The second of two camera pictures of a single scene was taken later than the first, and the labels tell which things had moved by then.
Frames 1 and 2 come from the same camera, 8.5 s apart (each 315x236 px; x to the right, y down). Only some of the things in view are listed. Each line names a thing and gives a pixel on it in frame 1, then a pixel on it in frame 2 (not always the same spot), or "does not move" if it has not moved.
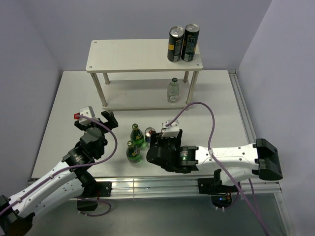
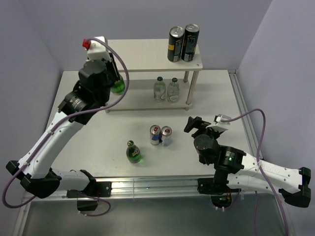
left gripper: [111, 122] to [112, 66]
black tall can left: [174, 40] does not move
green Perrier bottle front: [133, 153] does not move
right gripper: [157, 137] to [197, 122]
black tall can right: [190, 42] does not move
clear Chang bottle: [173, 91] does not move
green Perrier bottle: [137, 136] to [118, 87]
